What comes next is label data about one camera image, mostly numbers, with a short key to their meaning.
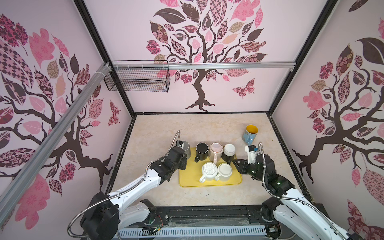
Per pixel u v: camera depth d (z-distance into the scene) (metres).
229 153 0.88
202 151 0.88
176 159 0.61
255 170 0.65
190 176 0.87
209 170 0.81
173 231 0.70
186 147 0.80
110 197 0.42
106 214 0.39
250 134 0.95
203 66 0.92
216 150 0.85
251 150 0.70
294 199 0.50
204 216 0.75
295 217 0.57
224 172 0.81
